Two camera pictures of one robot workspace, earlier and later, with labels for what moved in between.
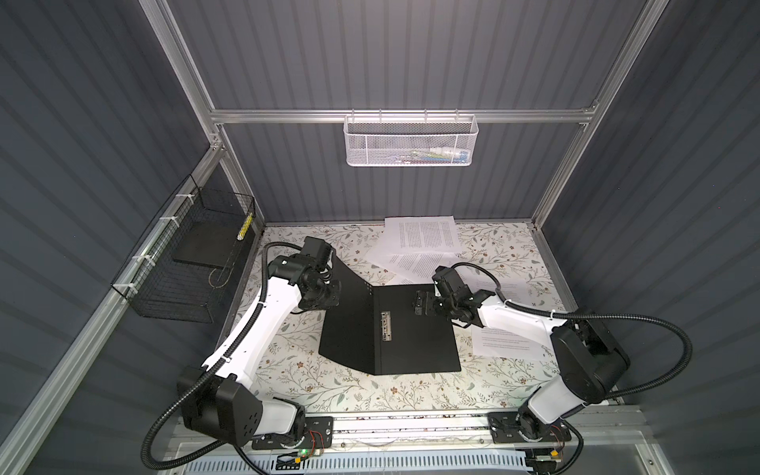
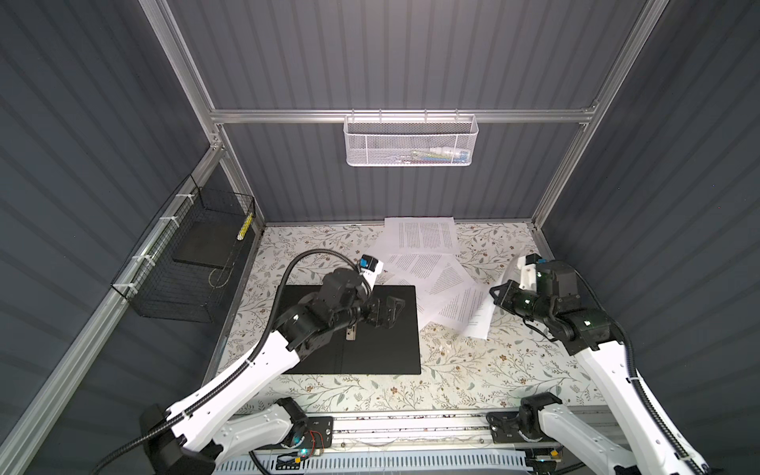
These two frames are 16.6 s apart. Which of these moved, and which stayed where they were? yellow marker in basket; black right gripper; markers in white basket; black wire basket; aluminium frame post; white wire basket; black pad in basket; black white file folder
Moved: black white file folder; black right gripper
Stayed: markers in white basket; aluminium frame post; black wire basket; black pad in basket; white wire basket; yellow marker in basket
